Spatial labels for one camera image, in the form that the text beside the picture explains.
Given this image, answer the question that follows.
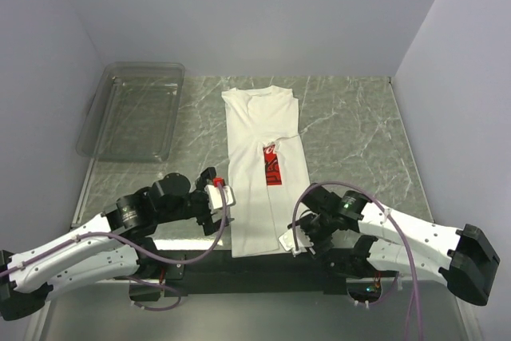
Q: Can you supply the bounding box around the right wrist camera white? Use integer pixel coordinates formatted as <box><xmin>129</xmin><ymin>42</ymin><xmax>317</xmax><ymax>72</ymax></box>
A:
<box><xmin>278</xmin><ymin>226</ymin><xmax>316</xmax><ymax>257</ymax></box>

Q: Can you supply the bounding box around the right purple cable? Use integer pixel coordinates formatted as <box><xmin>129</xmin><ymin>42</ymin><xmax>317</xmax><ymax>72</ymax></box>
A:
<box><xmin>290</xmin><ymin>180</ymin><xmax>426</xmax><ymax>341</ymax></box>

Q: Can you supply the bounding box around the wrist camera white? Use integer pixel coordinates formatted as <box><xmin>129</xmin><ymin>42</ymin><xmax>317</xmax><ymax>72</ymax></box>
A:
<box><xmin>278</xmin><ymin>226</ymin><xmax>316</xmax><ymax>257</ymax></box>
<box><xmin>205</xmin><ymin>177</ymin><xmax>236</xmax><ymax>211</ymax></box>

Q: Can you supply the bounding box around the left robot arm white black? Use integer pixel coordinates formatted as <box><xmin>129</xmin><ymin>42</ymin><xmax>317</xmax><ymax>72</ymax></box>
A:
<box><xmin>1</xmin><ymin>167</ymin><xmax>236</xmax><ymax>321</ymax></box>

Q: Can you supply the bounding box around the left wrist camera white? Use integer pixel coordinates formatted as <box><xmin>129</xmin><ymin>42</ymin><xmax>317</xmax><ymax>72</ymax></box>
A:
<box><xmin>205</xmin><ymin>177</ymin><xmax>236</xmax><ymax>211</ymax></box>

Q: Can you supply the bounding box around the clear plastic bin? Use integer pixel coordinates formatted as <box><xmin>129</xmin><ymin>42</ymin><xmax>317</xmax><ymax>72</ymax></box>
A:
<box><xmin>76</xmin><ymin>61</ymin><xmax>185</xmax><ymax>163</ymax></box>

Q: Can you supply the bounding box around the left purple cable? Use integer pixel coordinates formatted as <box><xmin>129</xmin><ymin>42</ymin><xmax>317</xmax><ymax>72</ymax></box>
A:
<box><xmin>0</xmin><ymin>183</ymin><xmax>235</xmax><ymax>312</ymax></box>

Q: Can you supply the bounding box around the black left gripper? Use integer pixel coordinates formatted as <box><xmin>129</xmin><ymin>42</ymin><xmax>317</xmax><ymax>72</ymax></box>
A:
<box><xmin>157</xmin><ymin>168</ymin><xmax>233</xmax><ymax>234</ymax></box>

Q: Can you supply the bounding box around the purple cable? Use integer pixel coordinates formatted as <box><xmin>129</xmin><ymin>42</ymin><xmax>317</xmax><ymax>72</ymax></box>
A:
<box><xmin>290</xmin><ymin>180</ymin><xmax>426</xmax><ymax>341</ymax></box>
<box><xmin>0</xmin><ymin>183</ymin><xmax>235</xmax><ymax>312</ymax></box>

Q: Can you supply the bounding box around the white t-shirt red print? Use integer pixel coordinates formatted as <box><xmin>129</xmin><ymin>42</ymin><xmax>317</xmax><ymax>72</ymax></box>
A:
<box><xmin>222</xmin><ymin>85</ymin><xmax>310</xmax><ymax>258</ymax></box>

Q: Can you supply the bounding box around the aluminium frame rail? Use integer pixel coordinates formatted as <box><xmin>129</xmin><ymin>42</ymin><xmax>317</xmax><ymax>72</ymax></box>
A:
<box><xmin>23</xmin><ymin>77</ymin><xmax>480</xmax><ymax>341</ymax></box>

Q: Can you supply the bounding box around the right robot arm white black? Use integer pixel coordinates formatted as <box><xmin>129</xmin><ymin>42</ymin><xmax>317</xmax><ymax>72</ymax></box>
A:
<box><xmin>288</xmin><ymin>181</ymin><xmax>500</xmax><ymax>306</ymax></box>

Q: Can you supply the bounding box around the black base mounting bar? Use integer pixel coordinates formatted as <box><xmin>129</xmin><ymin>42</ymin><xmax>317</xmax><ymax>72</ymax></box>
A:
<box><xmin>112</xmin><ymin>235</ymin><xmax>400</xmax><ymax>302</ymax></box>

